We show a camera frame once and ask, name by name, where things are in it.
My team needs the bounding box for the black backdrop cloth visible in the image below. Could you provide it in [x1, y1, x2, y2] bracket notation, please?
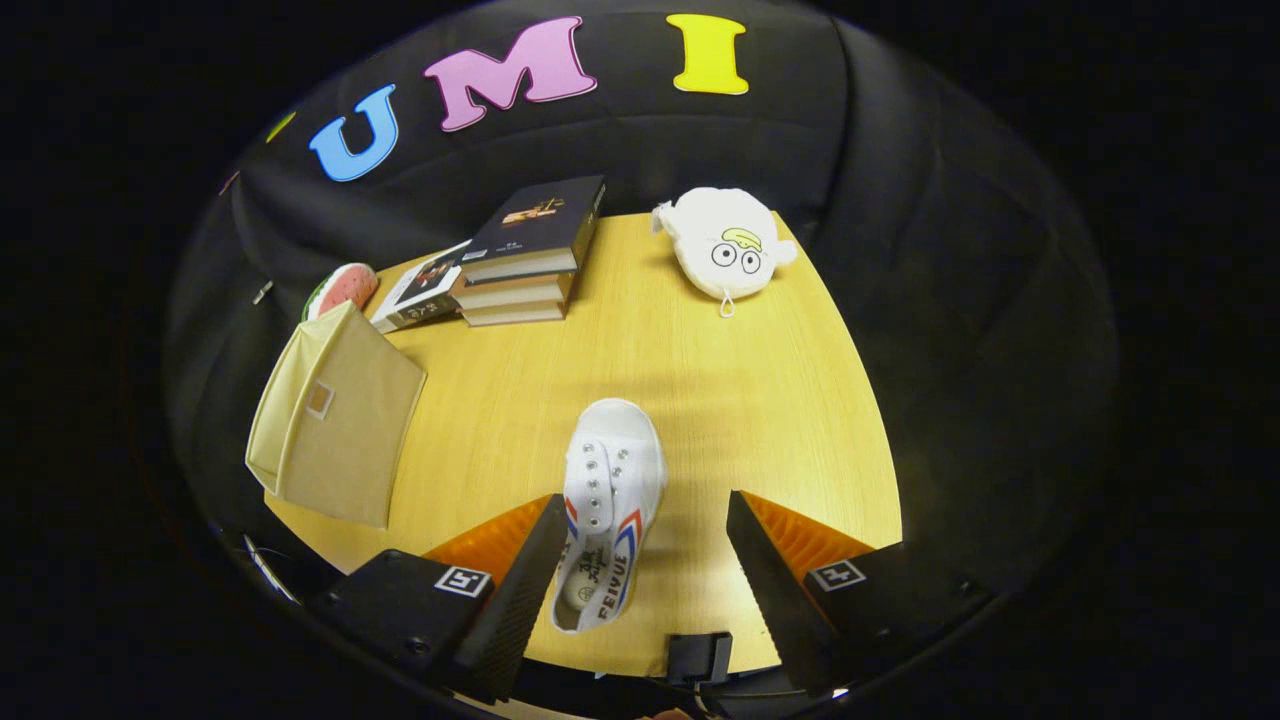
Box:
[165, 0, 1116, 601]

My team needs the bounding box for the black hardcover book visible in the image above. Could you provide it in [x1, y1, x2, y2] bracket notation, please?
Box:
[458, 175, 607, 285]

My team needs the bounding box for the white portrait cover book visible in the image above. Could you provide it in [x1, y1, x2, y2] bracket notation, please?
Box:
[368, 240, 473, 334]

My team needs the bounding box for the white plush pouch with eyes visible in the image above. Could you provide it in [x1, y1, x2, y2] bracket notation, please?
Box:
[651, 187, 798, 318]

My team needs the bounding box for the thin tan book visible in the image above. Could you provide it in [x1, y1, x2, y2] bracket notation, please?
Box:
[460, 300, 569, 328]

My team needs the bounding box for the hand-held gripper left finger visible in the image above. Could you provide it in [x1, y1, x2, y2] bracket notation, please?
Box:
[303, 493, 569, 704]

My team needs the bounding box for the white canvas shoe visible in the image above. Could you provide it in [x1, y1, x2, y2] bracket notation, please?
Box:
[550, 398, 668, 635]

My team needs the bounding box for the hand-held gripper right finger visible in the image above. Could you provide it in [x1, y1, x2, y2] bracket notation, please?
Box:
[727, 490, 996, 696]

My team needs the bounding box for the beige fabric storage box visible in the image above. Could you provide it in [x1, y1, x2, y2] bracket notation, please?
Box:
[245, 301, 428, 529]

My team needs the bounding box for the watermelon slice plush toy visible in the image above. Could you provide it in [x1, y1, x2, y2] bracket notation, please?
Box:
[302, 262, 380, 323]

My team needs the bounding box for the black table clamp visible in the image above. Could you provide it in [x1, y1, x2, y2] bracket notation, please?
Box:
[667, 631, 734, 687]

